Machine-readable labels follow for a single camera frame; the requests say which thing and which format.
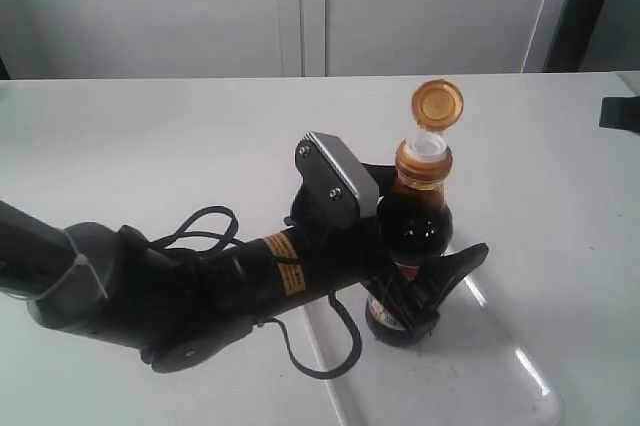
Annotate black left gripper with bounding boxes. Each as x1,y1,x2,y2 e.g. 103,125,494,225
290,162,489,331

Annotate white plastic tray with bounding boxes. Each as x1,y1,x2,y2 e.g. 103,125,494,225
297,252,564,425

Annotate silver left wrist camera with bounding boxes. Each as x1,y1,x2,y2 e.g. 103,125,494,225
295,131,379,228

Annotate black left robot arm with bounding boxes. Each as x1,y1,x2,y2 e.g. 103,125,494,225
1,164,489,380

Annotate grey cabinet doors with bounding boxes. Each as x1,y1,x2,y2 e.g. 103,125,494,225
1,0,566,79

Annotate white cable tie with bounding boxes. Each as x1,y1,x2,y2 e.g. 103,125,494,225
1,229,109,302

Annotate dark soy sauce bottle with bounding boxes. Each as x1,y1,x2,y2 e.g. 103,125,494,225
365,79,464,347

